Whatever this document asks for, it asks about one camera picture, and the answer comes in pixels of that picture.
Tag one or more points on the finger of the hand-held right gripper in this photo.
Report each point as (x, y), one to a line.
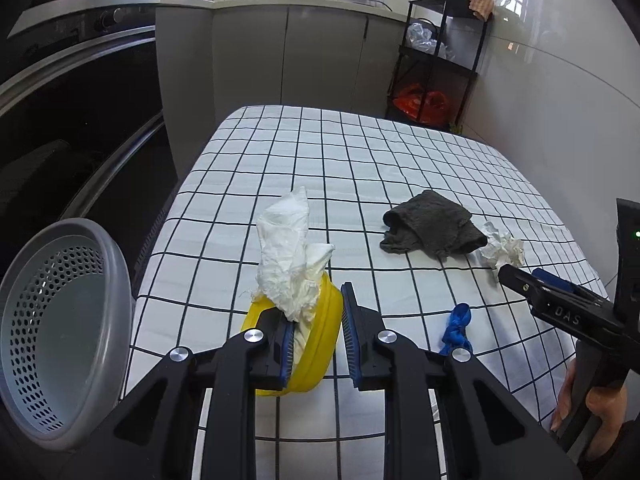
(552, 280)
(520, 282)

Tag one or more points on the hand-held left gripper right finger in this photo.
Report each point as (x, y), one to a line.
(348, 340)

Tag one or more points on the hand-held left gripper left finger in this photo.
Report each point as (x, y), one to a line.
(286, 355)

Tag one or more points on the yellow plastic bowl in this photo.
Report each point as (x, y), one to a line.
(325, 330)

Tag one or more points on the white paper wrapper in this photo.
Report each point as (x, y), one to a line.
(500, 250)

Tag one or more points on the white tissue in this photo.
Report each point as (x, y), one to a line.
(285, 240)

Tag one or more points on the grey perforated plastic basket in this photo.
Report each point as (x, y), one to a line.
(50, 320)

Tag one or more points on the person's right forearm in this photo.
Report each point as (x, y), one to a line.
(617, 455)

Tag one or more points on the person's right hand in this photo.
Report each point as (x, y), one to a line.
(607, 405)

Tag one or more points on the dark grey cloth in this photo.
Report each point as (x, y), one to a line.
(435, 225)

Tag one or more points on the black checked white tablecloth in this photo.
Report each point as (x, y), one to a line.
(350, 185)

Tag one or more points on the red plastic bag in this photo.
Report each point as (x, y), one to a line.
(420, 105)

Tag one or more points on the black metal shelf rack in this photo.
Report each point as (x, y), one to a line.
(472, 75)

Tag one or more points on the clear plastic bags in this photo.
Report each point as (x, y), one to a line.
(422, 40)

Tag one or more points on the woven brown cloth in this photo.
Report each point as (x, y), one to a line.
(482, 4)

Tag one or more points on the grey kitchen cabinet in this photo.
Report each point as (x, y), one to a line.
(300, 55)

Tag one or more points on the black built-in oven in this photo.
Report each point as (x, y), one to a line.
(75, 110)

